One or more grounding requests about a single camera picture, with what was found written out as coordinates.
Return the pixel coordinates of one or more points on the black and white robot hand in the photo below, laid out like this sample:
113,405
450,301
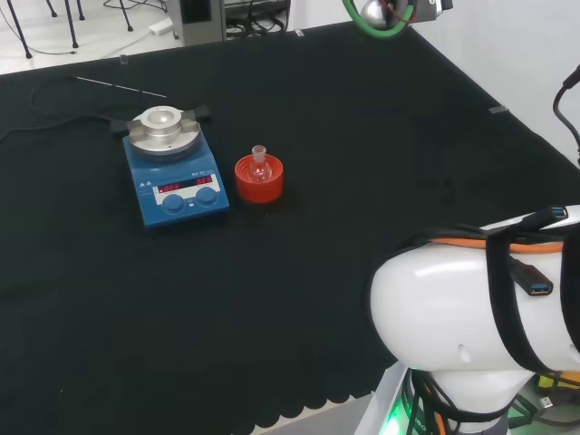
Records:
377,11

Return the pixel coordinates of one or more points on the clear round-bottom flask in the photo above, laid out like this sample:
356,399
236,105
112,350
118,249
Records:
260,168

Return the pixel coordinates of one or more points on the black bench cloth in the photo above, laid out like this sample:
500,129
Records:
317,136

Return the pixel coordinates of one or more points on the grey metal cabinet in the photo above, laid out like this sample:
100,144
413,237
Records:
199,27

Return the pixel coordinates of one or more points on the white power strip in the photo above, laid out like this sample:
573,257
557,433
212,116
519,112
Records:
160,27

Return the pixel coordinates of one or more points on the thin steel probe rod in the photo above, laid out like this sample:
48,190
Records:
118,87

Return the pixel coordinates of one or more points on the blue-base heater with steel block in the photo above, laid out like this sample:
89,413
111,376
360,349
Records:
181,213

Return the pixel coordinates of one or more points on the black chair legs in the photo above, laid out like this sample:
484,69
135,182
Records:
71,27

